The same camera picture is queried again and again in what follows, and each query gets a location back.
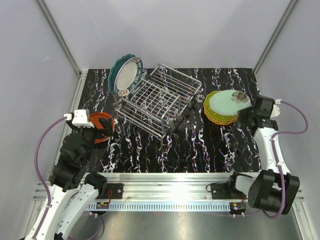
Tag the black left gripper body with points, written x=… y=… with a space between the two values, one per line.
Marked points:
x=88 y=134

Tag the small circuit board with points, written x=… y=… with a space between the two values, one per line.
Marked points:
x=239 y=206
x=102 y=205

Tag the light green flower plate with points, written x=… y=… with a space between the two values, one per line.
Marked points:
x=229 y=102

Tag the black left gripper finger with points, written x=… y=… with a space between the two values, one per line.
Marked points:
x=107 y=127
x=102 y=134

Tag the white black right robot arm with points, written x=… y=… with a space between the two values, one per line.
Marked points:
x=274 y=189

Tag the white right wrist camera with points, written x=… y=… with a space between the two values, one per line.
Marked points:
x=276 y=108

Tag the right small circuit board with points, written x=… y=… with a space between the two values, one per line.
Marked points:
x=239 y=206

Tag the teal scalloped plate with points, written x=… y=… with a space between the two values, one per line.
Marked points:
x=114 y=71

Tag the orange round plastic plate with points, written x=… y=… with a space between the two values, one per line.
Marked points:
x=94 y=118

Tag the aluminium frame post right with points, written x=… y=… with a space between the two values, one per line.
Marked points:
x=275 y=34

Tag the aluminium front mounting rail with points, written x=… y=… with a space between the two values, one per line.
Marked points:
x=164 y=192

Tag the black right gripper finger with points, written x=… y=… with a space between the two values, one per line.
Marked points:
x=243 y=118
x=246 y=110

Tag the aluminium frame rail left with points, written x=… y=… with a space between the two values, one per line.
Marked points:
x=80 y=74

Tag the left small circuit board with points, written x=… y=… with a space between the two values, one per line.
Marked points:
x=102 y=205

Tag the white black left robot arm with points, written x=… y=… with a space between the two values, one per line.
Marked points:
x=71 y=187

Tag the white plate green rim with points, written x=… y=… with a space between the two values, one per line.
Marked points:
x=128 y=77

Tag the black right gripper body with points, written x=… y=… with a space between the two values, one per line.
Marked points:
x=252 y=114

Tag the silver wire dish rack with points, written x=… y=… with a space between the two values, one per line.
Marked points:
x=159 y=103

